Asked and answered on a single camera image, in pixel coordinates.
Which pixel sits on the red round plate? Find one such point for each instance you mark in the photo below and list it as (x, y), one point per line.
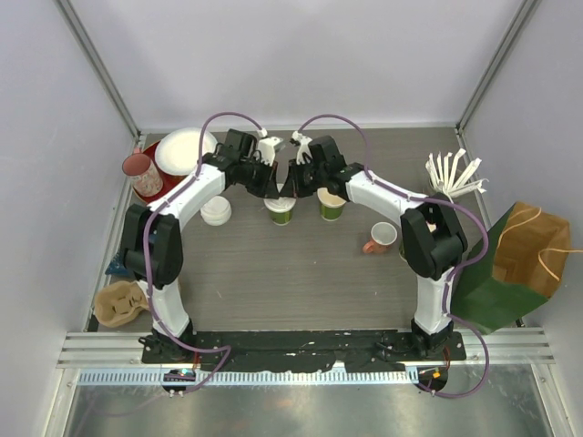
(168, 181)

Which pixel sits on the small pink espresso cup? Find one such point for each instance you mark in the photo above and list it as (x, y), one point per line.
(382, 236)

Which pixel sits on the green paper bag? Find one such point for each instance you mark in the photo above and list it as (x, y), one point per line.
(495, 292)

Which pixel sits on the white slotted cable duct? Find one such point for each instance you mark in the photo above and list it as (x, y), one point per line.
(167, 377)

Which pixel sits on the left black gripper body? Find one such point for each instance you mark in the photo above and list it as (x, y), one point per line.
(260, 177)

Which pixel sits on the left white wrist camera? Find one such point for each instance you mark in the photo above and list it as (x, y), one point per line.
(268, 148)

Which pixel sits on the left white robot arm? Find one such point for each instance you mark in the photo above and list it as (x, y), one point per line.
(151, 242)

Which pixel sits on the cardboard cup carrier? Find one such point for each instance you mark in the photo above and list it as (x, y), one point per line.
(119, 303)

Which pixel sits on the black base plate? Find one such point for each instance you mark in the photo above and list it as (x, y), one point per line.
(303, 351)

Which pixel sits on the blue leaf-shaped dish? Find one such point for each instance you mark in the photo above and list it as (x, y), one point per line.
(116, 267)

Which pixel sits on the white paper plate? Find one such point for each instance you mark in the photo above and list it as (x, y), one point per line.
(178, 152)

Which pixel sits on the pink floral mug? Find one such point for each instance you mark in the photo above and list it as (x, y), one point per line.
(143, 174)

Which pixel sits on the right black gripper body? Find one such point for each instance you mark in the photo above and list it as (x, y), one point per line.
(305, 177)

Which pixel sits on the white plastic lid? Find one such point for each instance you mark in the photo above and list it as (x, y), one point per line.
(216, 212)
(280, 205)

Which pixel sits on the green paper cup stack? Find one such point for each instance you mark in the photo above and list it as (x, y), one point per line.
(402, 252)

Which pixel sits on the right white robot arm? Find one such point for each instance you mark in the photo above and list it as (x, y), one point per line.
(432, 236)

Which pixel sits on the cup of wrapped straws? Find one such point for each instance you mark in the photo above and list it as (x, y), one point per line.
(448, 175)

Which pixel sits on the brown paper bag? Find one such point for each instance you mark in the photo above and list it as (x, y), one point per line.
(532, 249)

